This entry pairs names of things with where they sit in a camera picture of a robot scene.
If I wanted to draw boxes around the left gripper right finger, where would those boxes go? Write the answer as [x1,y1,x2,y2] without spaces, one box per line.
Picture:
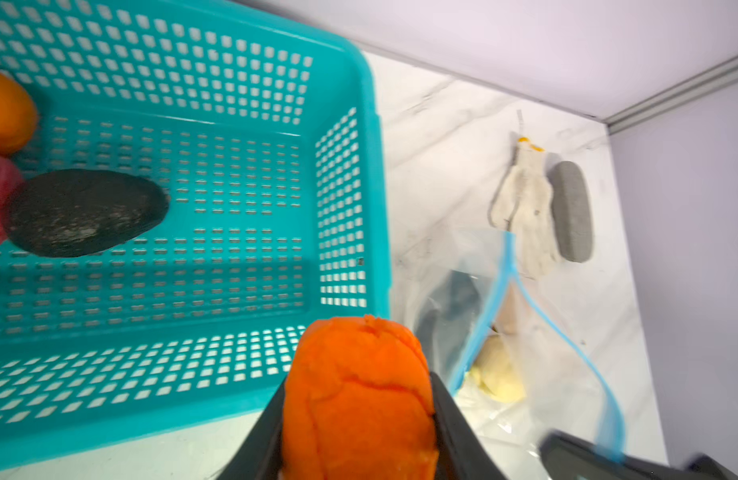
[430,372,507,480]

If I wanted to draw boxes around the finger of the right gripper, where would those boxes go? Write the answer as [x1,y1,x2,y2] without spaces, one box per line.
[539,431,738,480]

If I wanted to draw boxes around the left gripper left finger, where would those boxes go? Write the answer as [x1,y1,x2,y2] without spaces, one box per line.
[217,382,285,480]

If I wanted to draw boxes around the cream toy pear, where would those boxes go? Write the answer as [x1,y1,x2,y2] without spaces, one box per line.
[468,334,526,404]

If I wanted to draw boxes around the clear zip bag blue zipper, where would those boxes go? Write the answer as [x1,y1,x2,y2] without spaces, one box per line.
[393,228,626,479]

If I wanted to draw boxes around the black toy eggplant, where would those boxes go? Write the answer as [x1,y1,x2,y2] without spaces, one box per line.
[415,271,481,380]

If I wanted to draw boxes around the red orange toy fruit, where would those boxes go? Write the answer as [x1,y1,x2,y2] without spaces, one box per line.
[281,315,439,479]

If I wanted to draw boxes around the grey oval stone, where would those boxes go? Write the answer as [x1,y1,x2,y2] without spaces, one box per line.
[548,161,594,263]

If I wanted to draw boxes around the white work glove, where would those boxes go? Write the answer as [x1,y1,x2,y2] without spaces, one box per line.
[488,116,560,280]

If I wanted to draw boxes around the black toy avocado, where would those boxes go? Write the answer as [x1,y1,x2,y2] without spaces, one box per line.
[0,169,169,258]

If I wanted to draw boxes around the teal plastic basket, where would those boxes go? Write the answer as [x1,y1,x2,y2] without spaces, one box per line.
[0,1,392,471]

